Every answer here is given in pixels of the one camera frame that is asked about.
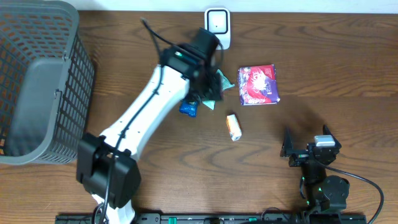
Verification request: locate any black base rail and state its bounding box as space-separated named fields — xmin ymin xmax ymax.
xmin=55 ymin=212 xmax=368 ymax=224

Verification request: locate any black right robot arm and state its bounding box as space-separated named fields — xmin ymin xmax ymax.
xmin=280 ymin=126 xmax=349 ymax=213

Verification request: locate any purple red Carefree pack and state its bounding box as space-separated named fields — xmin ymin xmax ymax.
xmin=238 ymin=64 xmax=280 ymax=106

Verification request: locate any mint green snack packet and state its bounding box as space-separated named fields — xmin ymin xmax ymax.
xmin=202 ymin=69 xmax=235 ymax=110

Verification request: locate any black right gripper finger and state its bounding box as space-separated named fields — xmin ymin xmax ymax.
xmin=323 ymin=124 xmax=332 ymax=136
xmin=280 ymin=128 xmax=294 ymax=157

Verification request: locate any orange small carton box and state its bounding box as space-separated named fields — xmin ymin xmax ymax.
xmin=226 ymin=114 xmax=242 ymax=141

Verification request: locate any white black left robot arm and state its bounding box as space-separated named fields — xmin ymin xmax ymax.
xmin=76 ymin=28 xmax=222 ymax=223

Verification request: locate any blue Oreo packet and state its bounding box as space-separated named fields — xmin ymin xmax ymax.
xmin=179 ymin=101 xmax=198 ymax=118

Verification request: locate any dark grey plastic basket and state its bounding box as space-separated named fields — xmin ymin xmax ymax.
xmin=1 ymin=1 xmax=95 ymax=166

